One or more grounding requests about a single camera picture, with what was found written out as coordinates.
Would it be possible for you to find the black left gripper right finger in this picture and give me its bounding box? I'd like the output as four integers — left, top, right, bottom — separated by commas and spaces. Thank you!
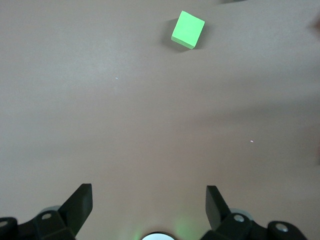
199, 185, 308, 240

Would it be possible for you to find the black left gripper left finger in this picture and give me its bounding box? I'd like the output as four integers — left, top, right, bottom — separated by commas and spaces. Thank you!
0, 183, 94, 240

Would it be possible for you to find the green foam cube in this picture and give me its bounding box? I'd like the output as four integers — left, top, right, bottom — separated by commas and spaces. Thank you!
170, 10, 206, 50

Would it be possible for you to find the brown table cover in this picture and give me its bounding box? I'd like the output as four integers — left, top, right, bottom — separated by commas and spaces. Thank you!
0, 0, 320, 240

